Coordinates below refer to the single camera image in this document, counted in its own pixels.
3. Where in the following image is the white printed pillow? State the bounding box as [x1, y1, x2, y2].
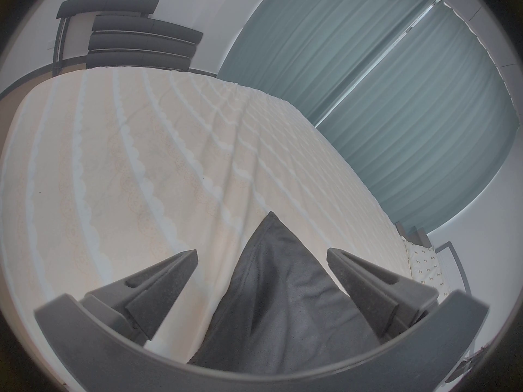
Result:
[404, 237, 451, 298]

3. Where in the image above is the dark dressing table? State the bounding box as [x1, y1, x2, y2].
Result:
[53, 0, 161, 77]

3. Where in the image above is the bed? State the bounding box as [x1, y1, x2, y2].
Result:
[0, 67, 467, 366]

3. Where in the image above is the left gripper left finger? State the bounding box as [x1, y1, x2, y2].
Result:
[83, 249, 199, 347]

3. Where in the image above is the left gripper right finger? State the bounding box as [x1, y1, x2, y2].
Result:
[326, 247, 440, 339]

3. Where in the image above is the grey bedside table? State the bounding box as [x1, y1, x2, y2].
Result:
[396, 222, 430, 247]

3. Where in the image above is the dark chest of drawers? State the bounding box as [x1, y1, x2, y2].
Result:
[86, 13, 204, 72]

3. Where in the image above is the blue-green curtain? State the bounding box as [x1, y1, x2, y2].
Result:
[217, 0, 441, 126]
[316, 0, 523, 232]

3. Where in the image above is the black T-shirt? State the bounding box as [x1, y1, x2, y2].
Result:
[188, 212, 383, 377]

